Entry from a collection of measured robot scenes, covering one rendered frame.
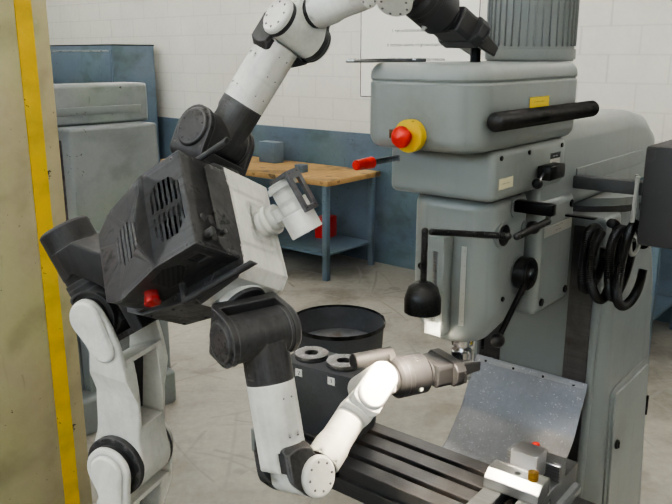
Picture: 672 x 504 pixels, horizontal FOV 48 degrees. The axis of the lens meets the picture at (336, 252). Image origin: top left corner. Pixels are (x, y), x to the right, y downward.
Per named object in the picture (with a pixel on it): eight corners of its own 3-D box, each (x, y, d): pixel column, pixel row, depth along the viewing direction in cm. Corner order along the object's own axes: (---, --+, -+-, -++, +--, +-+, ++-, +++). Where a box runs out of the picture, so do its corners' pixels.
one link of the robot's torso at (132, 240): (82, 349, 139) (223, 268, 124) (65, 194, 154) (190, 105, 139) (195, 366, 163) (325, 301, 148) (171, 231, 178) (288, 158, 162)
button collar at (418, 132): (420, 154, 137) (421, 120, 135) (393, 151, 141) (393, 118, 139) (426, 152, 138) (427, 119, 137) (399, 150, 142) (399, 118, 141)
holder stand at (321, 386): (351, 446, 192) (351, 373, 187) (281, 424, 203) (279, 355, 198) (374, 427, 202) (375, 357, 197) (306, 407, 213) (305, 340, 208)
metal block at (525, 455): (535, 483, 160) (537, 458, 159) (509, 474, 164) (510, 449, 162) (545, 473, 164) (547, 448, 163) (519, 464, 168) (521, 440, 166)
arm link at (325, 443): (374, 434, 151) (323, 515, 140) (339, 430, 159) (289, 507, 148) (346, 398, 147) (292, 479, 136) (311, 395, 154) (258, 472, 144)
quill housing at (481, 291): (485, 355, 154) (493, 201, 146) (401, 332, 167) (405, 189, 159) (526, 329, 169) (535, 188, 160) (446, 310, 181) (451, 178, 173)
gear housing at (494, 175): (493, 204, 142) (496, 151, 140) (388, 190, 157) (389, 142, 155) (565, 182, 168) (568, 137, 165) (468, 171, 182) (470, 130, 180)
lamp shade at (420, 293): (401, 316, 145) (401, 285, 143) (407, 304, 151) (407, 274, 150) (438, 319, 143) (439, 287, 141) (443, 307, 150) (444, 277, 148)
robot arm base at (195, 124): (163, 168, 153) (205, 159, 147) (169, 109, 157) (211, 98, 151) (212, 190, 166) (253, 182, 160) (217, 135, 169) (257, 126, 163)
